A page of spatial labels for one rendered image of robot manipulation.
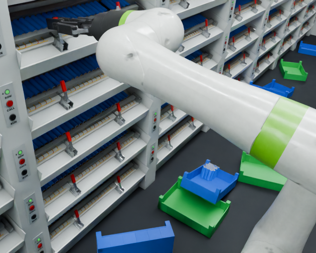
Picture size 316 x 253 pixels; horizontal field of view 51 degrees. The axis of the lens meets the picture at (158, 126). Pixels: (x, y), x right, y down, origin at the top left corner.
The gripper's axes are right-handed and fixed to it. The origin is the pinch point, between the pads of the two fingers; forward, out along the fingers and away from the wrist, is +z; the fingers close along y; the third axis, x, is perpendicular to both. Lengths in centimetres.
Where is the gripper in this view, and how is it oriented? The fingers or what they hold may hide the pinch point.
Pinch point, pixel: (58, 23)
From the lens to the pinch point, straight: 101.7
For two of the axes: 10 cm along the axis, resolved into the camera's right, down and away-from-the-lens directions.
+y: 5.7, -4.3, 7.0
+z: -8.2, -2.3, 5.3
